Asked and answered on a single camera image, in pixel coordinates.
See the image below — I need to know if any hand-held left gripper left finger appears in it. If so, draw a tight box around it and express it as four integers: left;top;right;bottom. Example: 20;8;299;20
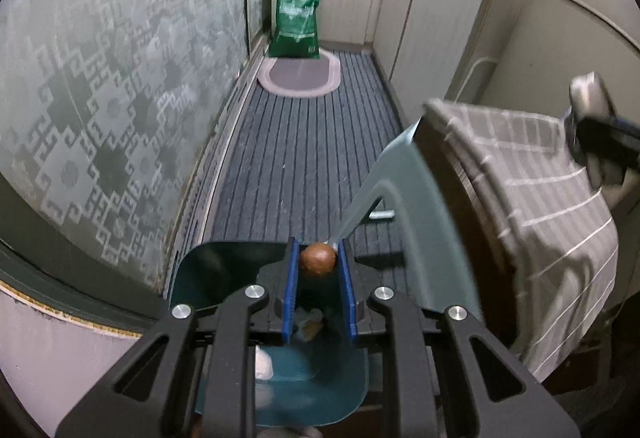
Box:
54;238;301;438

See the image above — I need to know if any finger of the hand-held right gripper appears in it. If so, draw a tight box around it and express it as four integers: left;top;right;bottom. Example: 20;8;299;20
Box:
574;114;640;156

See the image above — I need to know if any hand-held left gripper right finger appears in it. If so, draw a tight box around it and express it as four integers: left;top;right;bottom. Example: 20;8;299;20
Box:
337;238;583;438

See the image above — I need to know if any brown wrapper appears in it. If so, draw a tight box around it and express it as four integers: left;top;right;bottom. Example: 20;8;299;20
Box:
295;308;326;341

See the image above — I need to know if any brown round nut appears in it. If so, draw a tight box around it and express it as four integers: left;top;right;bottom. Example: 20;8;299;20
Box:
299;242;337;278

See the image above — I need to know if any white paper cup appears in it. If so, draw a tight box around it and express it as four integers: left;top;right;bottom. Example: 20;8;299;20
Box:
255;347;275;381

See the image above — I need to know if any grey checked tablecloth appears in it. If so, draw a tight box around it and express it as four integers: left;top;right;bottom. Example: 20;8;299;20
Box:
422;98;621;381

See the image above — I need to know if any white refrigerator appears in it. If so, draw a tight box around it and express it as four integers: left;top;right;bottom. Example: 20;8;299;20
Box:
445;0;640;129

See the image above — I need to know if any striped dark floor mat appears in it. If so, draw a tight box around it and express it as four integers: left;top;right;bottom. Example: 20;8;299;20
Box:
172;49;406;279

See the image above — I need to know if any oval pink rug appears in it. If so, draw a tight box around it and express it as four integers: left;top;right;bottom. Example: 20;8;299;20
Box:
257;51;345;96

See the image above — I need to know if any green sack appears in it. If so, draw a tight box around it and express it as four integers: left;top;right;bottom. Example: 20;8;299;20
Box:
266;0;333;60

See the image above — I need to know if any patterned frosted glass door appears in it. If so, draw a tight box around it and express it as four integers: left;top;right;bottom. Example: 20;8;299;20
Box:
0;0;275;319

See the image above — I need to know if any metal table frame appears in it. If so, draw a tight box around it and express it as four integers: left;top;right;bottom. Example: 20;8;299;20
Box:
457;57;498;105

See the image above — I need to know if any white cabinet with black handles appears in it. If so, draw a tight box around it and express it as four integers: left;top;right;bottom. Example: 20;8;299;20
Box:
374;0;533;102

